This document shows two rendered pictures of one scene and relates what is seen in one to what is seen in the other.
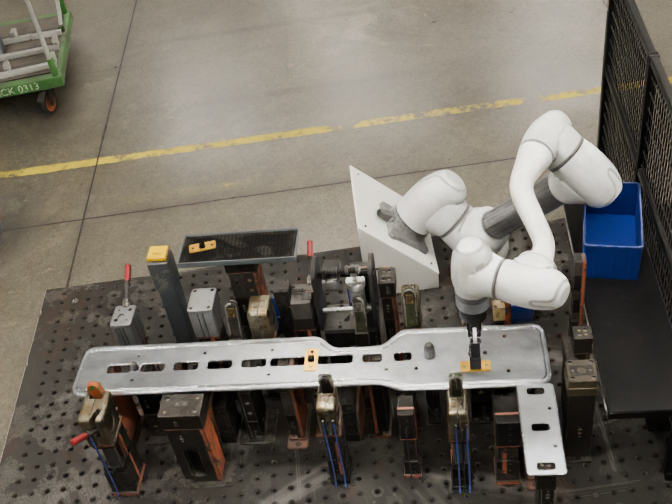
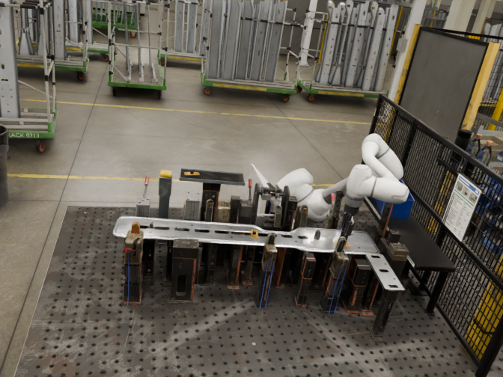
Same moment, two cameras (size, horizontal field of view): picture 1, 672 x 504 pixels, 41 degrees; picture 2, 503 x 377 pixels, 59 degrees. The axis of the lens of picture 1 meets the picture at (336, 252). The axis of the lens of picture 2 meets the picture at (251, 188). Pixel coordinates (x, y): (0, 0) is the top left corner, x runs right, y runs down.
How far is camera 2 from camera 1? 109 cm
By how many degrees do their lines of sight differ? 22
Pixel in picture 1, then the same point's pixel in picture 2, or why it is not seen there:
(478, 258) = (367, 172)
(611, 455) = (399, 304)
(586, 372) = (402, 247)
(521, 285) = (388, 187)
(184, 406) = (188, 244)
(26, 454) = (61, 280)
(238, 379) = (215, 237)
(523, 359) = (364, 244)
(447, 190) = (306, 176)
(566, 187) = not seen: hidden behind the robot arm
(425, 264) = not seen: hidden behind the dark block
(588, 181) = (391, 166)
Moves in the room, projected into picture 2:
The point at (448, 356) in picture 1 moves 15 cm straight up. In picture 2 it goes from (326, 239) to (332, 215)
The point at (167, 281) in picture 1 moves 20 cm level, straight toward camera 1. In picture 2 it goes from (167, 190) to (180, 206)
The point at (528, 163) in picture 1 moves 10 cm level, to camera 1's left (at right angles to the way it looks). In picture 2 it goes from (371, 148) to (355, 148)
